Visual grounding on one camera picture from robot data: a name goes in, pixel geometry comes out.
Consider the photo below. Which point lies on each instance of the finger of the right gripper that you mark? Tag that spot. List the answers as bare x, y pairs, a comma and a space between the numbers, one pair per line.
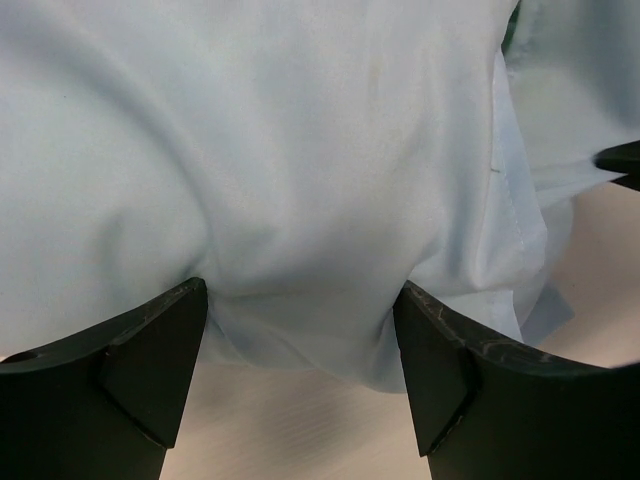
623, 160

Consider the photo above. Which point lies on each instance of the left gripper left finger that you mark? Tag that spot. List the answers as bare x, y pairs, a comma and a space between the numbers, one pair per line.
106, 402

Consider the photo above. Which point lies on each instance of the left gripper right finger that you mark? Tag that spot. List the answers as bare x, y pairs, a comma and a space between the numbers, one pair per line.
487, 407

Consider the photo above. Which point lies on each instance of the light blue pillowcase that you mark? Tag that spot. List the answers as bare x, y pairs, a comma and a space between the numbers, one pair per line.
304, 158

